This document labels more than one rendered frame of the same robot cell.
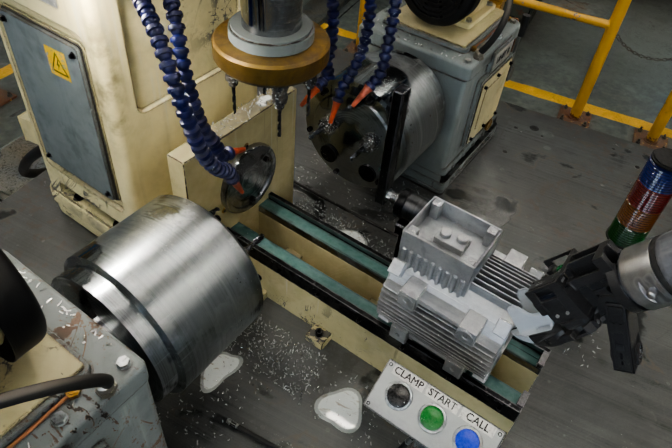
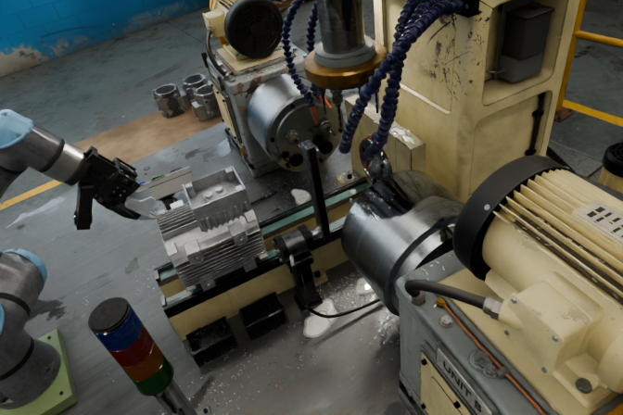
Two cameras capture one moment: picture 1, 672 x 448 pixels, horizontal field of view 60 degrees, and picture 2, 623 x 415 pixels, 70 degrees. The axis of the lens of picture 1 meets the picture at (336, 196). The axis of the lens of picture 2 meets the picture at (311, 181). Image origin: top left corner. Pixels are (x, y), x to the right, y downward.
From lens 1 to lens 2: 1.44 m
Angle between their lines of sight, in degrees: 87
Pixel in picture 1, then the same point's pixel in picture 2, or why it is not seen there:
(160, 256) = (275, 87)
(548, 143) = not seen: outside the picture
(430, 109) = (374, 254)
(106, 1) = not seen: outside the picture
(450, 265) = (199, 184)
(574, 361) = not seen: hidden behind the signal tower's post
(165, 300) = (259, 94)
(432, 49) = (451, 257)
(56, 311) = (268, 69)
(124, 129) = not seen: hidden behind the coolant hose
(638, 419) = (108, 403)
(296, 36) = (320, 52)
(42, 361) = (245, 65)
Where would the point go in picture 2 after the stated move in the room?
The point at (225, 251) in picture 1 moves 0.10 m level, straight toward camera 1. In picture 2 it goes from (272, 109) to (239, 108)
